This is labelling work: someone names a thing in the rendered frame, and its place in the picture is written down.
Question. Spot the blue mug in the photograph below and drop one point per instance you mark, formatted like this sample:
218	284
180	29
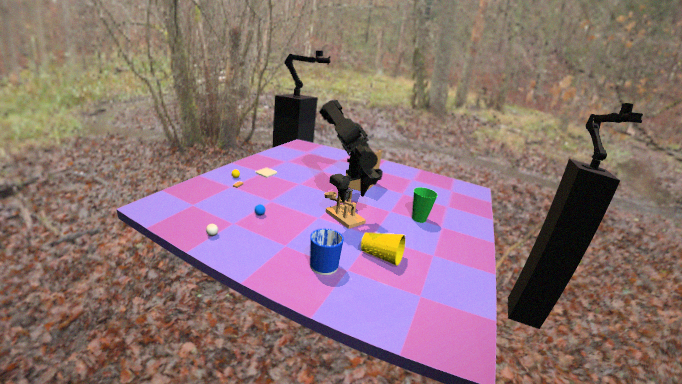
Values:
325	248

